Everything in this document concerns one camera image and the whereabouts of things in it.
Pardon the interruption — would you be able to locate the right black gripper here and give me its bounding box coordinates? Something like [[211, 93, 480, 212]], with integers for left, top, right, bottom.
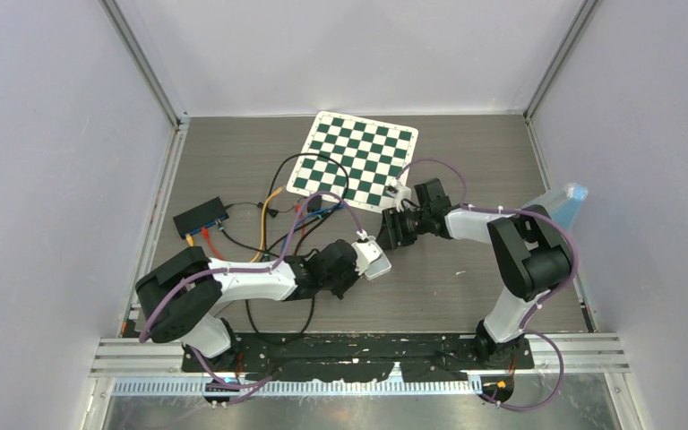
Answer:
[[375, 205, 431, 251]]

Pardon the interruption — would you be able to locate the white router box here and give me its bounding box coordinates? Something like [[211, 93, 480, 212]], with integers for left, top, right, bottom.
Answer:
[[364, 254, 391, 280]]

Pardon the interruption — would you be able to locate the long black ethernet cable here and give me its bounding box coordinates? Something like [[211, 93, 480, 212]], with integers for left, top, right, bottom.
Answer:
[[217, 218, 322, 344]]

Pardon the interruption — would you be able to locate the black looped ethernet cable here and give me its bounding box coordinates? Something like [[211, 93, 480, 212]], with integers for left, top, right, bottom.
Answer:
[[264, 152, 351, 256]]

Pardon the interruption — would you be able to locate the red ethernet cable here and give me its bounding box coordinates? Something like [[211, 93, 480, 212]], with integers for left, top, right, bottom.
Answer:
[[200, 202, 310, 259]]

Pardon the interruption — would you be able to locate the yellow ethernet cable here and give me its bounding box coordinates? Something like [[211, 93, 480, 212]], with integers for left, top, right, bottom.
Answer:
[[185, 185, 286, 263]]

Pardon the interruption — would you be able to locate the black network switch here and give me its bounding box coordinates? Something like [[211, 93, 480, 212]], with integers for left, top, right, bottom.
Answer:
[[173, 197, 229, 239]]

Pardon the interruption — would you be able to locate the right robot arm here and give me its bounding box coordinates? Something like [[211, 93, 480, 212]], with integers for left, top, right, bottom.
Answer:
[[377, 178, 576, 368]]

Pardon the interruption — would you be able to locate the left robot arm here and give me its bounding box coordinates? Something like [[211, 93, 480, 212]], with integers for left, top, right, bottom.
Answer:
[[135, 239, 382, 371]]

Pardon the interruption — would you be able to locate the green white chessboard mat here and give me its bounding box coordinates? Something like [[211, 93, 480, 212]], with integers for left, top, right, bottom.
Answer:
[[286, 111, 418, 212]]

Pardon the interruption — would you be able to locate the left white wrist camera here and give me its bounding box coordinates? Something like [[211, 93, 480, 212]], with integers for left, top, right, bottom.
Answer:
[[351, 236, 383, 276]]

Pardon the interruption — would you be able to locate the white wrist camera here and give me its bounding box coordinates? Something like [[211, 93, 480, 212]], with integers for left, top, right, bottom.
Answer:
[[385, 178, 412, 211], [351, 236, 383, 276]]

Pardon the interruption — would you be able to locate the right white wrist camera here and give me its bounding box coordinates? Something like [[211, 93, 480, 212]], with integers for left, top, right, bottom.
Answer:
[[385, 178, 412, 211]]

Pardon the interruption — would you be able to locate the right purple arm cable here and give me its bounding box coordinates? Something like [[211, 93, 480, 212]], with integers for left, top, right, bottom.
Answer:
[[396, 158, 581, 412]]

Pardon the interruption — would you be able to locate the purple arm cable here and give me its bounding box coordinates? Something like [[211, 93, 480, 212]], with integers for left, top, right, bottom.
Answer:
[[138, 191, 369, 405], [396, 158, 581, 412]]

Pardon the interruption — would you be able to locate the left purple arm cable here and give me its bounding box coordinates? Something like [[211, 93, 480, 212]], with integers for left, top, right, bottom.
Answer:
[[138, 191, 369, 405]]

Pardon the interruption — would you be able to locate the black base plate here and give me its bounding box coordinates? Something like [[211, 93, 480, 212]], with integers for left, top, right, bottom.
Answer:
[[208, 332, 534, 383]]

